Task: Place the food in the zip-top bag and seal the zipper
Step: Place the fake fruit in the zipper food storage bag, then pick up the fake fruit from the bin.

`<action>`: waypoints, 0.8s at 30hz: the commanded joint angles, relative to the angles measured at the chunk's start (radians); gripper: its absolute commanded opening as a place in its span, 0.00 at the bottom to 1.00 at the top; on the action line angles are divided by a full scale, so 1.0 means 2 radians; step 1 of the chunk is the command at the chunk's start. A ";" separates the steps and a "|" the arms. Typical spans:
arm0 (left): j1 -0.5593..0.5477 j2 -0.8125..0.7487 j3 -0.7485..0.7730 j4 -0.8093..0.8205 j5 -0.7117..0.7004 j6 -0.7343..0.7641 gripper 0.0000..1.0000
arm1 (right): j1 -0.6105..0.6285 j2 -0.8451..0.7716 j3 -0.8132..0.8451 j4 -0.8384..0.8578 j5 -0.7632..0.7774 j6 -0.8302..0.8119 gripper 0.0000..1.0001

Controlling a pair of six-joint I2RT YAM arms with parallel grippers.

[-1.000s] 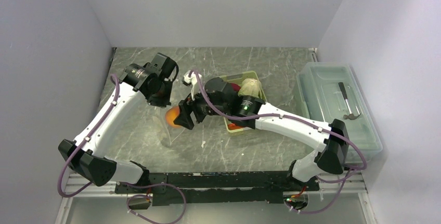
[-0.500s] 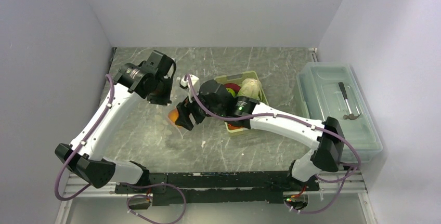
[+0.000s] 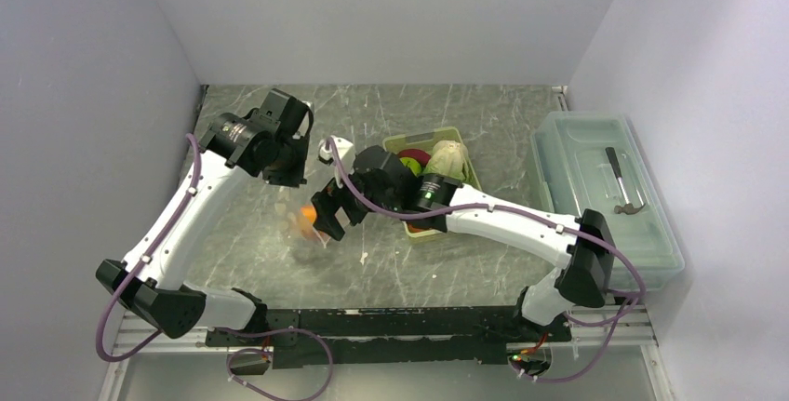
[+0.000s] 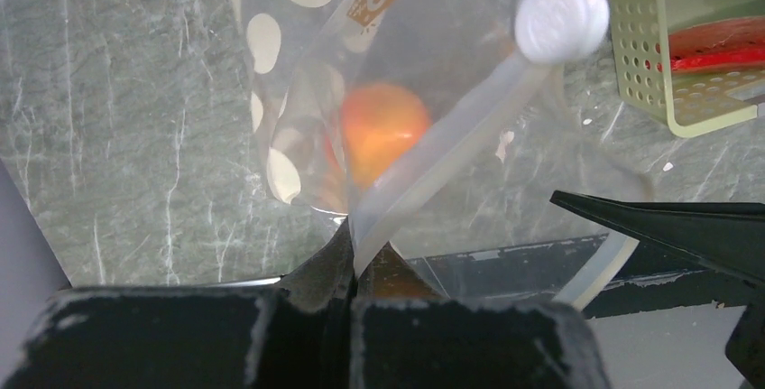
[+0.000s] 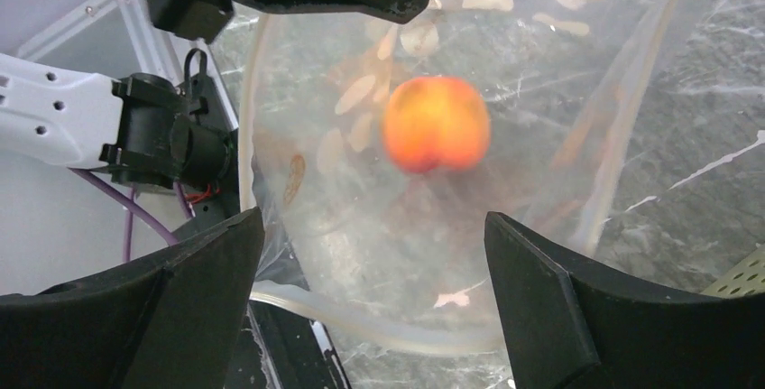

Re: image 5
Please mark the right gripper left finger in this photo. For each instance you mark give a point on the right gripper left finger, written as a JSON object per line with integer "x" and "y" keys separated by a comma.
{"x": 169, "y": 319}

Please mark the green perforated plastic basket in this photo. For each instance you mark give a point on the green perforated plastic basket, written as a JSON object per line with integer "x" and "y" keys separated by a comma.
{"x": 745, "y": 278}

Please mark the clear polka dot zip bag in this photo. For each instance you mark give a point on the clear polka dot zip bag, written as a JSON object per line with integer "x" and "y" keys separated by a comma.
{"x": 375, "y": 151}

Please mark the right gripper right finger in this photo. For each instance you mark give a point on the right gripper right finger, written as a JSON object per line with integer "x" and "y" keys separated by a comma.
{"x": 569, "y": 321}

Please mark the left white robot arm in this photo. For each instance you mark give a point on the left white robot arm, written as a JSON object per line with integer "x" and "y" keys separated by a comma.
{"x": 142, "y": 128}

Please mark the orange peach toy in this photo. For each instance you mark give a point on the orange peach toy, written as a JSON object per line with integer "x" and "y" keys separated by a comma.
{"x": 435, "y": 122}

